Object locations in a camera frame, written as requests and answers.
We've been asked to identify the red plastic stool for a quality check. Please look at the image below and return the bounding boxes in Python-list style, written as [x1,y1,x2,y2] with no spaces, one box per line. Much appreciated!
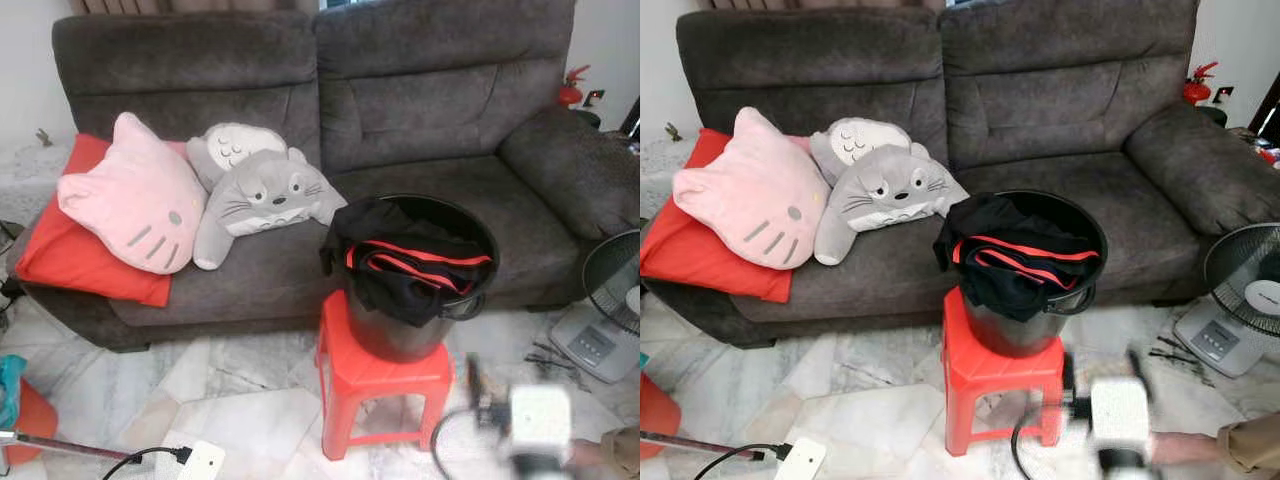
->
[941,285,1069,458]
[315,290,457,462]

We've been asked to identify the black plastic bucket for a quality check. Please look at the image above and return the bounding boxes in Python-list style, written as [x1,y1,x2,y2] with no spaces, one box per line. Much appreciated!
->
[955,189,1109,359]
[335,193,501,364]

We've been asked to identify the grey standing fan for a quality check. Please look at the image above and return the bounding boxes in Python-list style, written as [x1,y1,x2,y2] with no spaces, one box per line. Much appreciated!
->
[1172,222,1280,379]
[547,230,641,386]

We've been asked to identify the orange bin teal bag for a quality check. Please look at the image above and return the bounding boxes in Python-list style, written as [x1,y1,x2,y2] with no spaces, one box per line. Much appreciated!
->
[0,354,60,468]
[640,372,683,461]

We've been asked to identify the silver metal clothes rack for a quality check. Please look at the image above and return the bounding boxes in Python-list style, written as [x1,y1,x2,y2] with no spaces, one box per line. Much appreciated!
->
[640,428,766,463]
[0,428,143,467]

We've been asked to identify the red cushion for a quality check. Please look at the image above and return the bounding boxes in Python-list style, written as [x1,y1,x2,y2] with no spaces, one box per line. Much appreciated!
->
[14,132,193,309]
[640,127,796,304]

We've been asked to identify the grey Totoro plush open eyes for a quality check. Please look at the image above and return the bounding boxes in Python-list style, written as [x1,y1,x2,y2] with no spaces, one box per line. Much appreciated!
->
[814,142,970,267]
[191,147,349,272]

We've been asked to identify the white lace cloth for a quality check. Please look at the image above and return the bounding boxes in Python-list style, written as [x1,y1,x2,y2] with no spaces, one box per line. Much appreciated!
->
[0,138,79,229]
[640,135,701,216]

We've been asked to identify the dark grey fabric sofa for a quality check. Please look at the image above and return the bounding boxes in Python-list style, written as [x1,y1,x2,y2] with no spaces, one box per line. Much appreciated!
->
[8,0,641,353]
[645,0,1280,349]

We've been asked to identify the red fire extinguisher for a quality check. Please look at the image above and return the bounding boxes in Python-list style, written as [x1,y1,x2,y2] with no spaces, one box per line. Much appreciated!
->
[1182,61,1221,107]
[556,64,594,109]

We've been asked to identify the pink cat face pillow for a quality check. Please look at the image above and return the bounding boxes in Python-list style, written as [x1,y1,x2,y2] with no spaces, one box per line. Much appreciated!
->
[56,111,209,276]
[672,106,831,271]

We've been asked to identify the grey Totoro plush closed eyes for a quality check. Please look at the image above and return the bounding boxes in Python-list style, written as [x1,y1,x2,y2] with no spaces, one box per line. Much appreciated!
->
[808,116,916,188]
[186,121,292,193]

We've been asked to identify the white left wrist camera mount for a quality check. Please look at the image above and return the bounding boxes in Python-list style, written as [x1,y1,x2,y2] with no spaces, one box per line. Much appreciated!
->
[157,440,227,480]
[773,437,829,480]

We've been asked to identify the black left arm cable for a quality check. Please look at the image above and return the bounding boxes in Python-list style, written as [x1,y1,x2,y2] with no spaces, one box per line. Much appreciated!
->
[693,442,796,480]
[100,445,193,480]

